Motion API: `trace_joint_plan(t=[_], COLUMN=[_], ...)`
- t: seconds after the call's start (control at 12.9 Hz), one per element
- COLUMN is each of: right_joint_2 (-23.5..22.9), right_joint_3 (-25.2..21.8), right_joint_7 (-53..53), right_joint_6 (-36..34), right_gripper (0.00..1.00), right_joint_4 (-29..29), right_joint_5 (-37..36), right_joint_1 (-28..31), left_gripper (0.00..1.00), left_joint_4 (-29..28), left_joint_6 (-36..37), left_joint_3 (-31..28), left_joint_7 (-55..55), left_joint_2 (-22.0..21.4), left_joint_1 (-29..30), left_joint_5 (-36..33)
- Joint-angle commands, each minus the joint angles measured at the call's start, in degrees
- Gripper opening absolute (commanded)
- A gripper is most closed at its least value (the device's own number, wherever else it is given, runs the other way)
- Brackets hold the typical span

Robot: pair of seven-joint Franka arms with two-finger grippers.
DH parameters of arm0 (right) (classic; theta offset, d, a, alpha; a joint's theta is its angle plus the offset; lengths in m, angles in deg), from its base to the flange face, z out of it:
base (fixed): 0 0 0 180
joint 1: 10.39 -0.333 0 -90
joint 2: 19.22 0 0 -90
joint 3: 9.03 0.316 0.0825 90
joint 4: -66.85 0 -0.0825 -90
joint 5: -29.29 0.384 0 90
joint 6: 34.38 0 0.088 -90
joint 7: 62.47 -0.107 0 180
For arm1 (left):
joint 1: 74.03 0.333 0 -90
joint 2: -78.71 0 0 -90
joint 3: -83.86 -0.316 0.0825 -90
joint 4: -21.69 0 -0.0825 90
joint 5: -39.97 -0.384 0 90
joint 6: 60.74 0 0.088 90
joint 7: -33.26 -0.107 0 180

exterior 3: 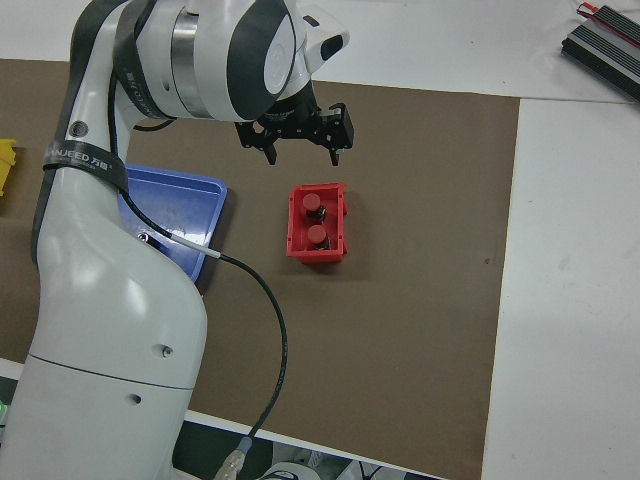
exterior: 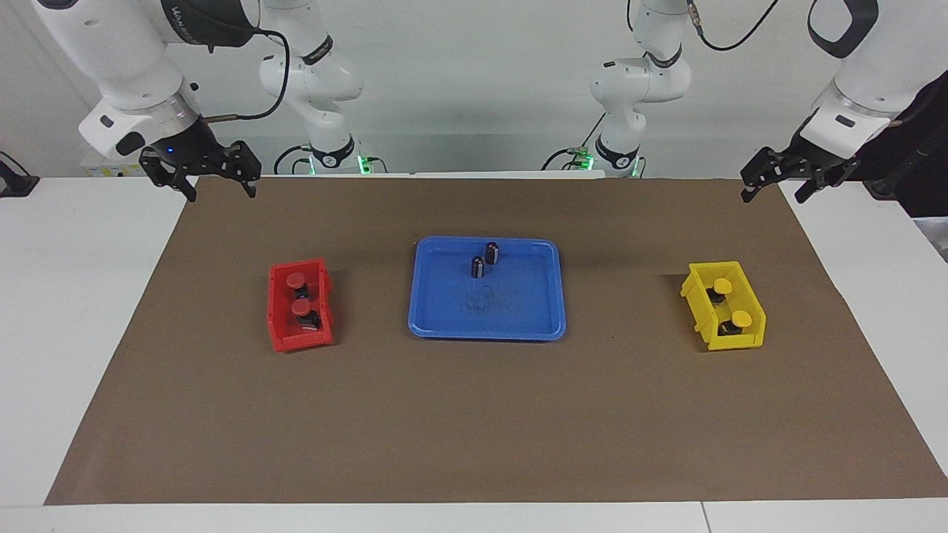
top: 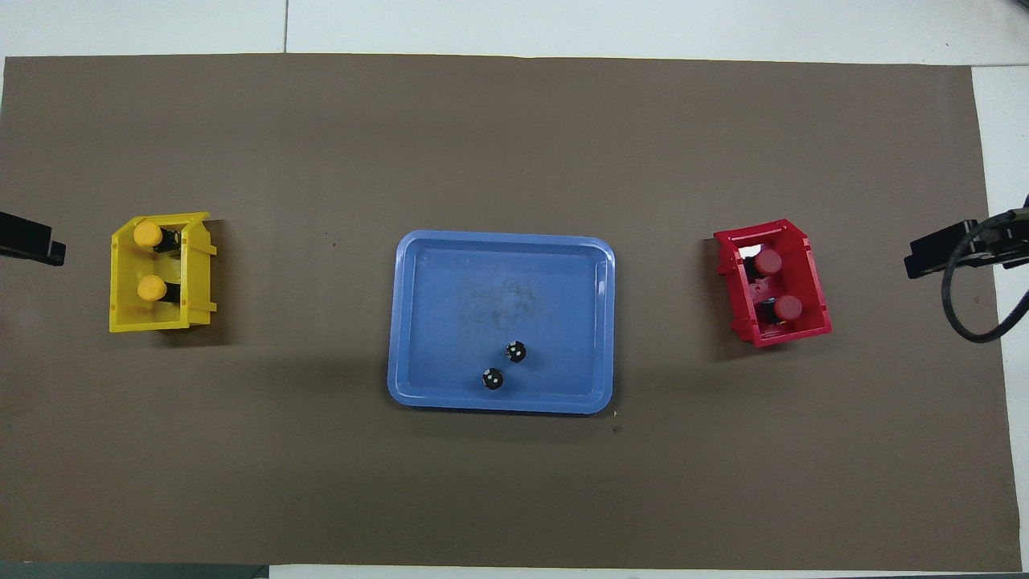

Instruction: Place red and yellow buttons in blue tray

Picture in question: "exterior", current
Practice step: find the blue plastic tray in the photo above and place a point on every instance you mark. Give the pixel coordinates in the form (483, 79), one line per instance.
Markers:
(518, 303)

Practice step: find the red push button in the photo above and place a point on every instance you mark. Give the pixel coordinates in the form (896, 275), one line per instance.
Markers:
(296, 279)
(301, 306)

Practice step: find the white power strip box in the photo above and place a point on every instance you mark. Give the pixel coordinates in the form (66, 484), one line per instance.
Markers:
(104, 169)

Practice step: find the yellow push button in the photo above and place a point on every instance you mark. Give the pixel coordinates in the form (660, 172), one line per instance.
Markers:
(741, 320)
(722, 285)

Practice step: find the yellow plastic bin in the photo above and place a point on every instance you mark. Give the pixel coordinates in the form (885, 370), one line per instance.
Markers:
(696, 296)

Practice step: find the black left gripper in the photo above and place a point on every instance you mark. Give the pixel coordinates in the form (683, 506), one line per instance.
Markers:
(818, 159)

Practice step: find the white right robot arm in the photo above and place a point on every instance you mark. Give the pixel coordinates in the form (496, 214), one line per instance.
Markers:
(133, 66)

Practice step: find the black table clamp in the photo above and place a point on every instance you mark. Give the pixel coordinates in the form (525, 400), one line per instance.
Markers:
(15, 183)

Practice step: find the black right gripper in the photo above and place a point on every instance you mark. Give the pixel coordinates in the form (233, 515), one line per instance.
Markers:
(194, 152)

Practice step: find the brown paper table mat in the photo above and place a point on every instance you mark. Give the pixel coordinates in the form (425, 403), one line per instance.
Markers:
(474, 414)

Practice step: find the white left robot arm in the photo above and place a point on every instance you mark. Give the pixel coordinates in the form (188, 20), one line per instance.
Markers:
(637, 81)

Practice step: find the black cylinder component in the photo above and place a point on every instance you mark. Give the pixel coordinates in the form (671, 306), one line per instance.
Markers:
(478, 267)
(492, 253)

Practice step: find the red plastic bin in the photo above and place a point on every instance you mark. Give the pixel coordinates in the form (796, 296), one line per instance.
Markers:
(278, 318)

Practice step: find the black stand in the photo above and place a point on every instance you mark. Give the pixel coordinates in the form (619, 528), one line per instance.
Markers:
(918, 163)

